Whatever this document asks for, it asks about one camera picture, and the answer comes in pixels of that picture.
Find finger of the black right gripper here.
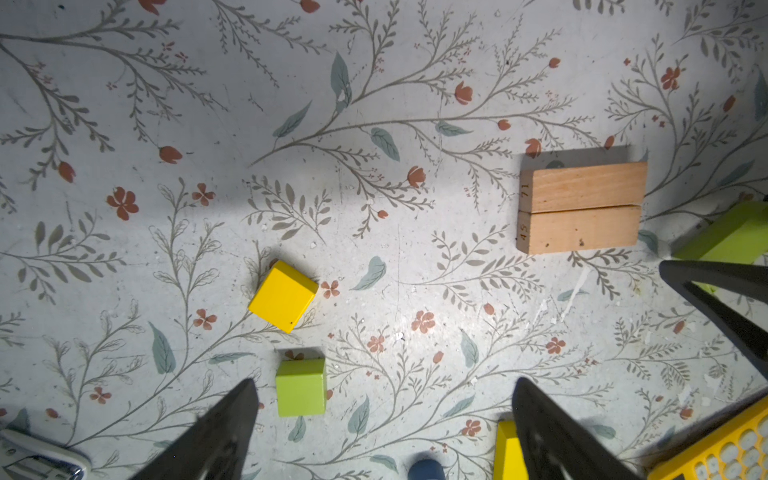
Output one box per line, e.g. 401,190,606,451
658,260,767,376

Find dark blue round block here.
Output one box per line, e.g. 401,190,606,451
407,458,446,480

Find white stapler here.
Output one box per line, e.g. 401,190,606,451
1,429,92,480

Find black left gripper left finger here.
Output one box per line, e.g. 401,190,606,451
134,378,259,480

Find yellow calculator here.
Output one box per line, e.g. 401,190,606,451
648,397,767,480

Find long yellow block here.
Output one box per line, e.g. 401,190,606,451
493,421,529,480

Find green cube block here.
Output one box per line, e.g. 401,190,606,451
276,358,327,418

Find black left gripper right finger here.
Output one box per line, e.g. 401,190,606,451
512,377,638,480

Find yellow cube block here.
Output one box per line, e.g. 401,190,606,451
248,261,319,334

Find long green block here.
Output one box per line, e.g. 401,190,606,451
672,201,767,265

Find natural wood block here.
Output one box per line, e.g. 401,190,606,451
519,162,648,214
516,205,642,255

